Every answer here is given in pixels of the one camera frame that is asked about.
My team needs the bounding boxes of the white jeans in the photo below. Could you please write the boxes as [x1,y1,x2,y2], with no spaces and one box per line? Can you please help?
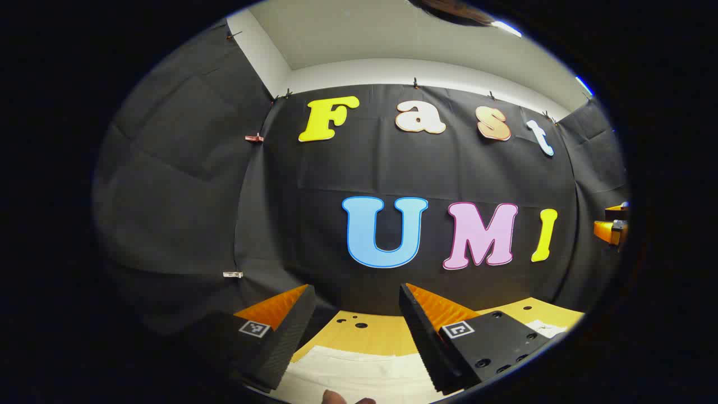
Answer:
[269,345,444,404]

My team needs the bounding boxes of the black backdrop cloth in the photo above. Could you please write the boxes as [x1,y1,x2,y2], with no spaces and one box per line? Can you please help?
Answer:
[93,20,629,337]

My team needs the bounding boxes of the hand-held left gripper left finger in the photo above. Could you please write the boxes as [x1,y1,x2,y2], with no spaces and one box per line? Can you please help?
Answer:
[194,284,316,392]

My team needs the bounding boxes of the person's dark hair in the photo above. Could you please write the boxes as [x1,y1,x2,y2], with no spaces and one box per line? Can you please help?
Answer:
[408,0,495,26]

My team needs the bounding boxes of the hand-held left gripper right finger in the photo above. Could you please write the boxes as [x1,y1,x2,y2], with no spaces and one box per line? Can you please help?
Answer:
[399,283,553,396]

